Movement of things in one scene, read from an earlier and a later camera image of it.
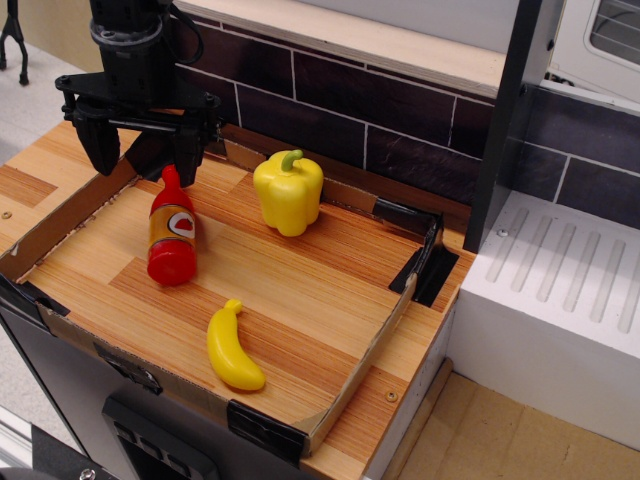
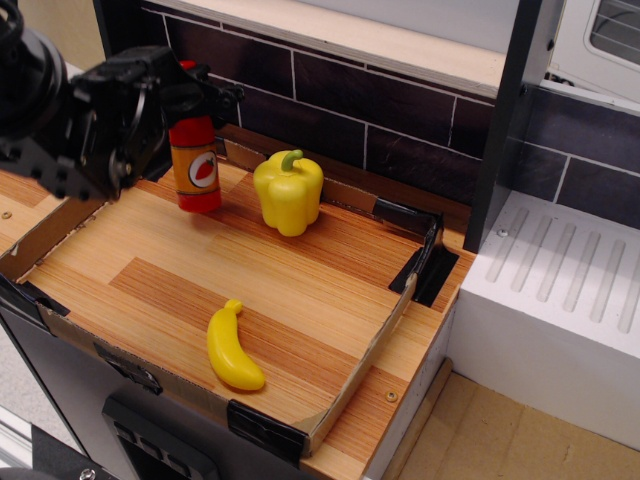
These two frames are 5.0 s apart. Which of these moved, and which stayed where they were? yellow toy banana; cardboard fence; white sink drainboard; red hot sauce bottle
Moved: red hot sauce bottle
Stayed: yellow toy banana; cardboard fence; white sink drainboard
